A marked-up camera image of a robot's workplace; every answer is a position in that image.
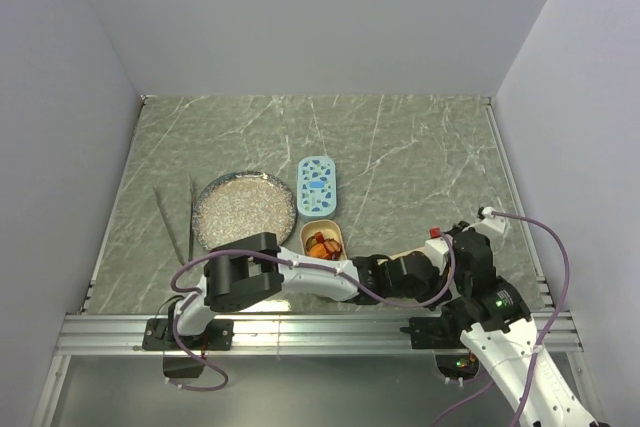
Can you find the speckled round plate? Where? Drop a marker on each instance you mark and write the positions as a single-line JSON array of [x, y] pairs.
[[242, 204]]

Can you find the beige patterned lid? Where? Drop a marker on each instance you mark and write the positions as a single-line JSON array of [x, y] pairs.
[[407, 252]]

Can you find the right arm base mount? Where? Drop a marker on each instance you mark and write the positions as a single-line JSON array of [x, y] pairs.
[[452, 361]]

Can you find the blue patterned lid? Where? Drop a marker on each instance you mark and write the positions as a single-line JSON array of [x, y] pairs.
[[316, 177]]

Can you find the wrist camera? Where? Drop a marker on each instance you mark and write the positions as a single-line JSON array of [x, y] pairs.
[[489, 224], [437, 248]]

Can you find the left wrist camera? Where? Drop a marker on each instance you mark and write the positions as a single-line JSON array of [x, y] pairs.
[[437, 248]]

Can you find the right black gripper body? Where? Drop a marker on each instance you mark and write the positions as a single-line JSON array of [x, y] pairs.
[[461, 285]]

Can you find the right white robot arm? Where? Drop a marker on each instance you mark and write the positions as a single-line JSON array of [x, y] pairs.
[[493, 321]]

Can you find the bacon piece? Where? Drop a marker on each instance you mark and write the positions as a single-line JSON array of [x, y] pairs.
[[320, 236], [333, 247]]

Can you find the aluminium frame rail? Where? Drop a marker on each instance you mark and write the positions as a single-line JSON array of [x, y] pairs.
[[359, 334]]

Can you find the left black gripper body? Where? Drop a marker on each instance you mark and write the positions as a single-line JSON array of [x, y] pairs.
[[422, 292]]

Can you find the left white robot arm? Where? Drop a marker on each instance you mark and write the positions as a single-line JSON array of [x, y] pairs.
[[244, 273]]

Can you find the beige lunch box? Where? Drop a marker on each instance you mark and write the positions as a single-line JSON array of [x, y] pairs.
[[329, 229]]

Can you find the blue lunch box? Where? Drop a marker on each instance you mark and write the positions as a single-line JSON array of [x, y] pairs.
[[316, 208]]

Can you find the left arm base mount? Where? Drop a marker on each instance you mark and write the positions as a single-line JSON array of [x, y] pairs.
[[158, 337]]

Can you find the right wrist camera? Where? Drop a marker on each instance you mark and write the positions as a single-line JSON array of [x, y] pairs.
[[489, 224]]

